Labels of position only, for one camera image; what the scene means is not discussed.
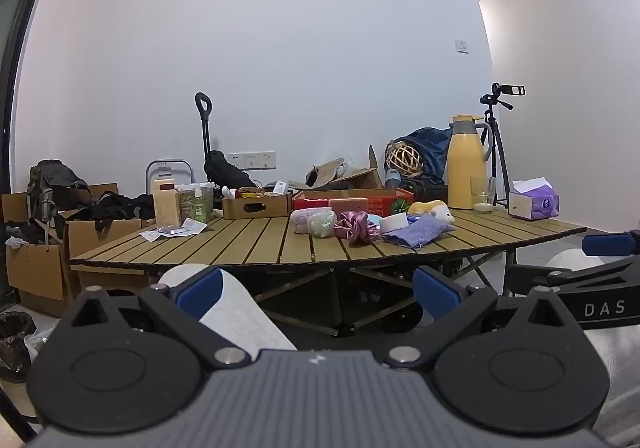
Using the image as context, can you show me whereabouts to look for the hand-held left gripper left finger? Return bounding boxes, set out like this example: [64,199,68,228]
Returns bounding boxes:
[65,267,253,371]

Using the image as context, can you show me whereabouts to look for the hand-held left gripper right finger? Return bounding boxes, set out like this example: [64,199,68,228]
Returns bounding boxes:
[382,265,576,371]

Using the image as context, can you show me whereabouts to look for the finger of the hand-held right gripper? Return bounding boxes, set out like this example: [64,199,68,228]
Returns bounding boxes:
[506,255,640,299]
[581,229,640,259]

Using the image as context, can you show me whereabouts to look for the purple knitted cloth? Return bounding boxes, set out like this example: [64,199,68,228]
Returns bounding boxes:
[382,217,456,250]

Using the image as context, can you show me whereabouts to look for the white sponge block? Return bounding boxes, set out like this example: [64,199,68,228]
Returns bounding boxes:
[378,214,412,234]

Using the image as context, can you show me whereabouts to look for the yellow white plush dog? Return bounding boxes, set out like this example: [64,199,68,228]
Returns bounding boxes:
[407,199,457,225]

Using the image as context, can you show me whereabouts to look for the red cardboard box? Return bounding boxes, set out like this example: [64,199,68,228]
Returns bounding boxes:
[291,188,416,218]

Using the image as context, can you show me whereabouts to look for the pink satin scrunchie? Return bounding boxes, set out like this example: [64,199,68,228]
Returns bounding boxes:
[334,211,381,245]

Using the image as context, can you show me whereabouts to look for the lilac towel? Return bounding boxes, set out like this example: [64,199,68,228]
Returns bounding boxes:
[290,208,321,235]

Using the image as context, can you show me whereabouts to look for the shiny greenish ball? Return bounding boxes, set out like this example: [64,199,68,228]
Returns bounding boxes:
[307,209,337,239]

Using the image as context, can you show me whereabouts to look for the person's left leg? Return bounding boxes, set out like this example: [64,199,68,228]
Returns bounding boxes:
[160,264,298,364]

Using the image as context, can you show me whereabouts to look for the white plastic wrapper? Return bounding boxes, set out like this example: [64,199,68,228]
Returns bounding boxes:
[140,217,208,241]

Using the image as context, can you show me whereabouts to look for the purple tissue box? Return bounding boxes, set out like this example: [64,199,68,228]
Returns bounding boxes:
[507,177,560,221]

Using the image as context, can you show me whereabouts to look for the green spray bottle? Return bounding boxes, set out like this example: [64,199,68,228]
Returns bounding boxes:
[194,182,208,224]

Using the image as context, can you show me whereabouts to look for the clear grain container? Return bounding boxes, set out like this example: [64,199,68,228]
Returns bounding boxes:
[175,182,216,224]

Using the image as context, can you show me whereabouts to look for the tan wooden box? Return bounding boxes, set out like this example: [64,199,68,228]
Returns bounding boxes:
[152,177,180,228]

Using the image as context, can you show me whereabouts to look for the glass cup with candle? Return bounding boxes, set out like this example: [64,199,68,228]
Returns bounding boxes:
[470,177,497,213]

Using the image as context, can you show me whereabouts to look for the black clothes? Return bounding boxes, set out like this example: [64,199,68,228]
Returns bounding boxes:
[60,191,156,231]

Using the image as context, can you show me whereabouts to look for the black trolley bag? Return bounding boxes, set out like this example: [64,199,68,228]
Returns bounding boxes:
[204,149,258,201]

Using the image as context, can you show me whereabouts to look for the brown sponge block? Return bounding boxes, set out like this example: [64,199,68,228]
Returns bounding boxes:
[329,197,370,218]

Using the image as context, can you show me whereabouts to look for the yellow thermos jug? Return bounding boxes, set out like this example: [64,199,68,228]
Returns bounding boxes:
[446,114,493,210]

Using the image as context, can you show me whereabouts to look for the silver folding stool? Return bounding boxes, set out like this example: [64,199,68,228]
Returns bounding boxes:
[146,158,195,196]

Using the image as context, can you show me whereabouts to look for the wicker ball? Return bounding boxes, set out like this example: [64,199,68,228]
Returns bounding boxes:
[388,142,425,177]

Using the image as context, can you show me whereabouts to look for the open brown cardboard box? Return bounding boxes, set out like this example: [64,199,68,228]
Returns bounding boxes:
[290,144,386,191]

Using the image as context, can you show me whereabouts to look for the dark blue cloth bag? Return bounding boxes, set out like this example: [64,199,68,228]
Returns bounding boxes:
[385,127,453,184]

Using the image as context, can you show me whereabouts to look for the black tripod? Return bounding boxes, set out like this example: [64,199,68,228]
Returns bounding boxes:
[480,96,513,206]

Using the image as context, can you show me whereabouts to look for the beige cloth bag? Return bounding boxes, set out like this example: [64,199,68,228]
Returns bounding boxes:
[305,157,348,189]

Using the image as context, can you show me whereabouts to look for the large brown cardboard box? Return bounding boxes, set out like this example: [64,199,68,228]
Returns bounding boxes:
[0,183,121,316]

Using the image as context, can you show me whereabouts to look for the dark backpack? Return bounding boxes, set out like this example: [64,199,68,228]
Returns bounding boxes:
[26,159,93,229]

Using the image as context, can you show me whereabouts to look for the black trash bag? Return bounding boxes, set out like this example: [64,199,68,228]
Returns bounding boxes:
[0,311,38,384]

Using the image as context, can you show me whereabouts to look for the dark glass door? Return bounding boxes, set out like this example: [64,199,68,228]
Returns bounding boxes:
[0,0,53,209]

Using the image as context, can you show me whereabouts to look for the black folding table frame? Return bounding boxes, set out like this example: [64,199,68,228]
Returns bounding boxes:
[145,248,518,339]

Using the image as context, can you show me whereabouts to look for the brown cardboard box with handle hole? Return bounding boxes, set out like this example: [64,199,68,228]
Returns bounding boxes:
[221,188,293,220]

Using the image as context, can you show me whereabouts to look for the white wall socket strip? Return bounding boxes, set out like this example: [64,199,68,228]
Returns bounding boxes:
[226,151,277,170]

